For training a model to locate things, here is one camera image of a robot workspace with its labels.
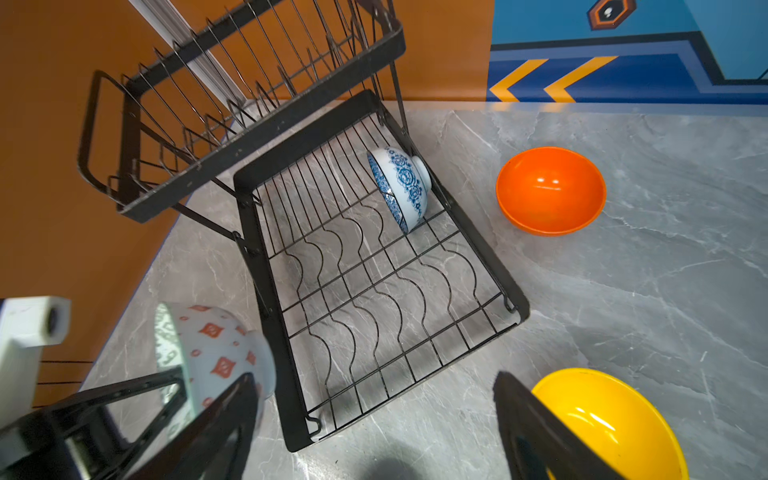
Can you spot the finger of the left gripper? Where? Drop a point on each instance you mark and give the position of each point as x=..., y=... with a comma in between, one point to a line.
x=77, y=437

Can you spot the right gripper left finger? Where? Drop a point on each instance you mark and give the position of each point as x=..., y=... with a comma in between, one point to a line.
x=216, y=444

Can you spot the blue floral white bowl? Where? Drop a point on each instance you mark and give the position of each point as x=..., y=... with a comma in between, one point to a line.
x=404, y=182

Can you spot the black wire dish rack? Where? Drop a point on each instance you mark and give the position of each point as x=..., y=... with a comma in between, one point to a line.
x=259, y=127

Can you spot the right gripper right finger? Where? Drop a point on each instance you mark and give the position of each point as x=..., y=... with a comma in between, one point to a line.
x=536, y=443

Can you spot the green patterned white bowl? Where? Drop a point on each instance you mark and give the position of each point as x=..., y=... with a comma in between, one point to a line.
x=213, y=348

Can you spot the yellow plastic bowl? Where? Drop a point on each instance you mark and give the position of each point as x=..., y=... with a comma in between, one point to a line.
x=615, y=421

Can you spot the orange plastic bowl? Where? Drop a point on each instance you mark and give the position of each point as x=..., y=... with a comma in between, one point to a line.
x=550, y=191

